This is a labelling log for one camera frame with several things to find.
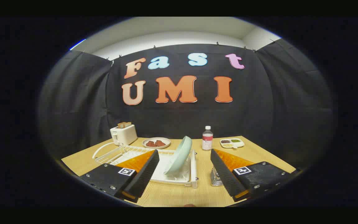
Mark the brown toast slices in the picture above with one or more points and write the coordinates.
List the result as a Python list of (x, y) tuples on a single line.
[(124, 125)]

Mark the white toaster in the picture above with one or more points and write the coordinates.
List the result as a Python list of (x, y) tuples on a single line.
[(124, 135)]

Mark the black backdrop cloth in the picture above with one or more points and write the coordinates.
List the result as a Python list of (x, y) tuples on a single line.
[(182, 118)]

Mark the clear bottle red label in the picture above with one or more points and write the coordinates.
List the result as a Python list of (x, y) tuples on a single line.
[(207, 141)]

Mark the mint green plate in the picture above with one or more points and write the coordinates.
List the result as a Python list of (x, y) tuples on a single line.
[(179, 155)]

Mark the red meat piece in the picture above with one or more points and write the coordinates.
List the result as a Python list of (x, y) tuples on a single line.
[(150, 144), (160, 143)]

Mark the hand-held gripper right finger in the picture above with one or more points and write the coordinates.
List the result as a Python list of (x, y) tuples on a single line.
[(227, 177)]

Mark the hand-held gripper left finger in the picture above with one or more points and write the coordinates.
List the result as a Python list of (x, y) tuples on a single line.
[(141, 177)]

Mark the beige plate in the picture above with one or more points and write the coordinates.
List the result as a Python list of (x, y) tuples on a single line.
[(156, 147)]

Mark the white divided snack tray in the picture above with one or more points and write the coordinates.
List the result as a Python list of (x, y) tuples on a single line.
[(232, 145)]

